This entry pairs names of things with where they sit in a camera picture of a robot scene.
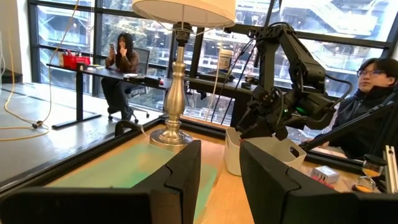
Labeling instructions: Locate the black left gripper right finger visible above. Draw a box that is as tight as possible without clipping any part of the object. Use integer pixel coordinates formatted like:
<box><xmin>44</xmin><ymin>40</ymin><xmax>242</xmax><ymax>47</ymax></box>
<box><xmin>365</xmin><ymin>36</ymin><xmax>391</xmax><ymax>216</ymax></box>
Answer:
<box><xmin>239</xmin><ymin>140</ymin><xmax>398</xmax><ymax>224</ymax></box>

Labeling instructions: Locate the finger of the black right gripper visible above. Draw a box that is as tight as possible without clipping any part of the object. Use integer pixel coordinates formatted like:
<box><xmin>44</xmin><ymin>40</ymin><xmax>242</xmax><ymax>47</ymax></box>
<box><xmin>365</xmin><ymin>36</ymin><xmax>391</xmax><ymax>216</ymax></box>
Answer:
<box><xmin>235</xmin><ymin>116</ymin><xmax>277</xmax><ymax>140</ymax></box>
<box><xmin>274</xmin><ymin>124</ymin><xmax>290</xmax><ymax>142</ymax></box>

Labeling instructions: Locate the black stand pole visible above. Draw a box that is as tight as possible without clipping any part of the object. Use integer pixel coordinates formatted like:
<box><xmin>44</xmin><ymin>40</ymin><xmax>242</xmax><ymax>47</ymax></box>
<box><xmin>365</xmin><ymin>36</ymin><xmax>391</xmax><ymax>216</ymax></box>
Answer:
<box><xmin>300</xmin><ymin>92</ymin><xmax>398</xmax><ymax>153</ymax></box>

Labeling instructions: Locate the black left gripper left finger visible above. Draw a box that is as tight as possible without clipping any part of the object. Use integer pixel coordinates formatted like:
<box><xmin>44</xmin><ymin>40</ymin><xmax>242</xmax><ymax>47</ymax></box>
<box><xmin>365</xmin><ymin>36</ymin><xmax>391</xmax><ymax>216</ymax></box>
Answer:
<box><xmin>0</xmin><ymin>139</ymin><xmax>202</xmax><ymax>224</ymax></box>

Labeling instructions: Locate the white lamp cord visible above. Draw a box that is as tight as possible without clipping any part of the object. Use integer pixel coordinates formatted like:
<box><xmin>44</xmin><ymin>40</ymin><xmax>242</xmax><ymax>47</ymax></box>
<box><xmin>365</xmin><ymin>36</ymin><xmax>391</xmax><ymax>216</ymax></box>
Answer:
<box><xmin>205</xmin><ymin>27</ymin><xmax>225</xmax><ymax>122</ymax></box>

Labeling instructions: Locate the white jar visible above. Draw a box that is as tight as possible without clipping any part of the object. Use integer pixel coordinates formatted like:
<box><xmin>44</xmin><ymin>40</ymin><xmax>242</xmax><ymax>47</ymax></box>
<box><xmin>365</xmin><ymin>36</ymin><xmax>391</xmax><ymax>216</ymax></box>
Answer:
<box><xmin>218</xmin><ymin>49</ymin><xmax>234</xmax><ymax>71</ymax></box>

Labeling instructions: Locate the aluminium post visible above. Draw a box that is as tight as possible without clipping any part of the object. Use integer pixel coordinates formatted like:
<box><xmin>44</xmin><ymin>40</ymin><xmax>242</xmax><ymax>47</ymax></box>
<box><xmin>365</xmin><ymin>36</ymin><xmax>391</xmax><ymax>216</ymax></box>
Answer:
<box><xmin>382</xmin><ymin>144</ymin><xmax>398</xmax><ymax>194</ymax></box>

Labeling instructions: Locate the grey power adapter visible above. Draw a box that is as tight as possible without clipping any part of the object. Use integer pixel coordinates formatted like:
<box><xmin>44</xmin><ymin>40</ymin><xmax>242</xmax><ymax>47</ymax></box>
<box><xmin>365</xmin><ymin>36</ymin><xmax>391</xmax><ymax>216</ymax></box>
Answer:
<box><xmin>310</xmin><ymin>165</ymin><xmax>340</xmax><ymax>185</ymax></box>

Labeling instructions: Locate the black hourglass orange sand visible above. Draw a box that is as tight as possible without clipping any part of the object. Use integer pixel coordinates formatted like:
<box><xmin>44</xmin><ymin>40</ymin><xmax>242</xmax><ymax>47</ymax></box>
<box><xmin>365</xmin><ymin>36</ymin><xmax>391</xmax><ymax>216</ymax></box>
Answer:
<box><xmin>352</xmin><ymin>154</ymin><xmax>389</xmax><ymax>194</ymax></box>

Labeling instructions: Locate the white plastic bin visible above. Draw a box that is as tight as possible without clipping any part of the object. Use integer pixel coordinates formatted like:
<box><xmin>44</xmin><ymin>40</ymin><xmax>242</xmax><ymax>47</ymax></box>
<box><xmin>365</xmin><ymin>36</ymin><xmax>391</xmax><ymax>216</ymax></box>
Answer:
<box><xmin>223</xmin><ymin>126</ymin><xmax>308</xmax><ymax>177</ymax></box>

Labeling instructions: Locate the black office desk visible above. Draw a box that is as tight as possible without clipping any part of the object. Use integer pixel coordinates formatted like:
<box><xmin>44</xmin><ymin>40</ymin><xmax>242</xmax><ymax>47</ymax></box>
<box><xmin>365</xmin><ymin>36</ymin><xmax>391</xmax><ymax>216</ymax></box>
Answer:
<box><xmin>183</xmin><ymin>76</ymin><xmax>259</xmax><ymax>126</ymax></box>
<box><xmin>46</xmin><ymin>63</ymin><xmax>175</xmax><ymax>130</ymax></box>

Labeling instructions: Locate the person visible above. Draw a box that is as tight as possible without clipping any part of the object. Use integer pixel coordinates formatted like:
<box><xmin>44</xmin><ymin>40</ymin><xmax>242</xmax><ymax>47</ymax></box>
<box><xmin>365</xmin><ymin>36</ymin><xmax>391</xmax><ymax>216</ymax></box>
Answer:
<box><xmin>100</xmin><ymin>32</ymin><xmax>141</xmax><ymax>121</ymax></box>
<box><xmin>313</xmin><ymin>57</ymin><xmax>398</xmax><ymax>160</ymax></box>

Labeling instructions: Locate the red bag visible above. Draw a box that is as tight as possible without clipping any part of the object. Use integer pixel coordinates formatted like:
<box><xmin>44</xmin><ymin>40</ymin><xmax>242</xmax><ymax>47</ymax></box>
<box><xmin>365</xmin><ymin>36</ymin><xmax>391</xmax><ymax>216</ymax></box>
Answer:
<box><xmin>62</xmin><ymin>49</ymin><xmax>91</xmax><ymax>71</ymax></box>

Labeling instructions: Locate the yellow hanging cable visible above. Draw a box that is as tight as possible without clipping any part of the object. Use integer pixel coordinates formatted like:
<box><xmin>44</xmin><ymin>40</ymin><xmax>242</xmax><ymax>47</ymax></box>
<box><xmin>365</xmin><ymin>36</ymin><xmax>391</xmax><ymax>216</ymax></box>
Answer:
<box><xmin>0</xmin><ymin>0</ymin><xmax>80</xmax><ymax>142</ymax></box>

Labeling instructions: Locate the silver table lamp white shade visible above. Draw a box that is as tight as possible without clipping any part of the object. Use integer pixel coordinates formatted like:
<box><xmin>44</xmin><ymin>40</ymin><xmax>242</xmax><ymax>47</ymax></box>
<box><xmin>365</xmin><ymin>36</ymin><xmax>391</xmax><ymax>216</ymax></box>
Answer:
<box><xmin>131</xmin><ymin>0</ymin><xmax>237</xmax><ymax>147</ymax></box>

